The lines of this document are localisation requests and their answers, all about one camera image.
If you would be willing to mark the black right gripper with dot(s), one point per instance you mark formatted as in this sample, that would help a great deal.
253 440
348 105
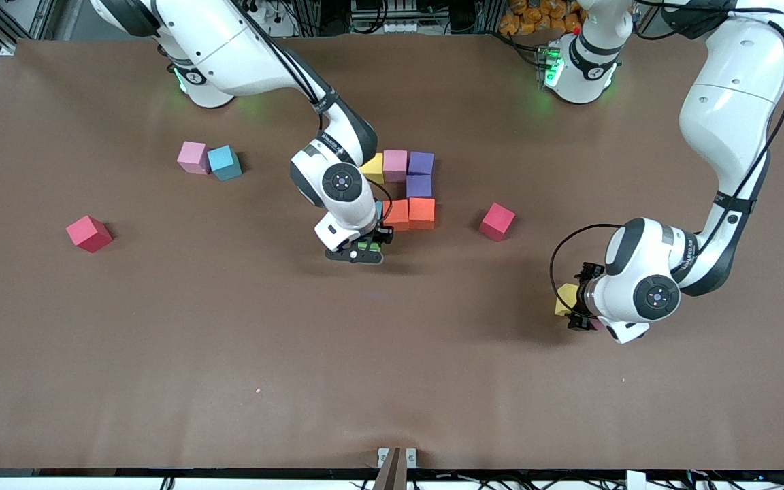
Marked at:
383 235

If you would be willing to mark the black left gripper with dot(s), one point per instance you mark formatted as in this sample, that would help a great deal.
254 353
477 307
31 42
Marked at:
583 293

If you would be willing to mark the green foam cube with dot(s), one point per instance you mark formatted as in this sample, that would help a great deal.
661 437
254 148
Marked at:
367 243

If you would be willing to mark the yellow foam cube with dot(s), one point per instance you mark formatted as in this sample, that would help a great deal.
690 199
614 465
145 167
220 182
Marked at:
567 299
373 170

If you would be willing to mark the cyan foam cube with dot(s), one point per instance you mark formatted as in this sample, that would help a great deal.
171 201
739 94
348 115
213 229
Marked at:
378 211
224 163

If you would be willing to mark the orange foam cube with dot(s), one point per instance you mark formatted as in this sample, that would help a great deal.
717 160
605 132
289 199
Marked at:
397 214
422 212

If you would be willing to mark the purple foam cube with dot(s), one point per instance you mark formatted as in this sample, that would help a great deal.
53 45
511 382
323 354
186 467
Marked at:
419 186
421 163

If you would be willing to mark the red foam cube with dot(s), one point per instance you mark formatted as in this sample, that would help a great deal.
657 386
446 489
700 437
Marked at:
89 234
497 222

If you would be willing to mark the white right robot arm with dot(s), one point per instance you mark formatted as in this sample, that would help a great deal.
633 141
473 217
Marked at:
229 41

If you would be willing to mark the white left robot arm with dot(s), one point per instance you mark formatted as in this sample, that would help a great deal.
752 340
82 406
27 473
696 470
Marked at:
732 102

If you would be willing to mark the brown table cover mat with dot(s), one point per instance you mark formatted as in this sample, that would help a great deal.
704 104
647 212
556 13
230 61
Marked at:
365 340

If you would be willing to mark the grey equipment rack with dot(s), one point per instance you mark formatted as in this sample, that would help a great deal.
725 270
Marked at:
399 27

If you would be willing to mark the grey clamp bracket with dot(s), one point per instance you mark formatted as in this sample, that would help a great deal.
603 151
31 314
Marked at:
383 457

